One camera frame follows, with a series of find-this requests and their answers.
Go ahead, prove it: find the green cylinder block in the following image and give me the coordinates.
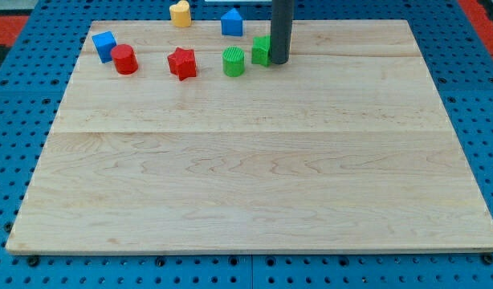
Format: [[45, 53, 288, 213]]
[[222, 47, 245, 77]]

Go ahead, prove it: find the green star block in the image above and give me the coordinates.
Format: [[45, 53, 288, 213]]
[[251, 35, 271, 67]]

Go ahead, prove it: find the blue triangle block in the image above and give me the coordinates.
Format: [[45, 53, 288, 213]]
[[220, 8, 243, 37]]

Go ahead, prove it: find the blue cube block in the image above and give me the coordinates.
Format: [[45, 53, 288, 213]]
[[92, 31, 116, 63]]

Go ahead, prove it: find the red cylinder block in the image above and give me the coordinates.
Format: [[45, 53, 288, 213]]
[[111, 44, 139, 75]]

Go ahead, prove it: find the yellow heart block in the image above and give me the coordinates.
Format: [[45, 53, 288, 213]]
[[169, 0, 192, 28]]

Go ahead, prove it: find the light wooden board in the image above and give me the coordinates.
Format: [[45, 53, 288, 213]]
[[6, 20, 493, 255]]

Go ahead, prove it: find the red star block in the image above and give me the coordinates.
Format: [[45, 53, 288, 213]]
[[167, 47, 197, 81]]

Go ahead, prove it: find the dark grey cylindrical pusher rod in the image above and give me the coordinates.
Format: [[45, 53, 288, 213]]
[[270, 0, 295, 65]]

